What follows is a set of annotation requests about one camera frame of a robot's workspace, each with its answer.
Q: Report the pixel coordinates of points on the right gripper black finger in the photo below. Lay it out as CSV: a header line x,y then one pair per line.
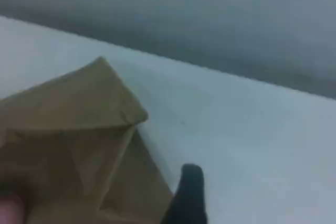
x,y
189,197

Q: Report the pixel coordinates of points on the brown jute tote bag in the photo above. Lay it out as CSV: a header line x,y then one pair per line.
x,y
73,142

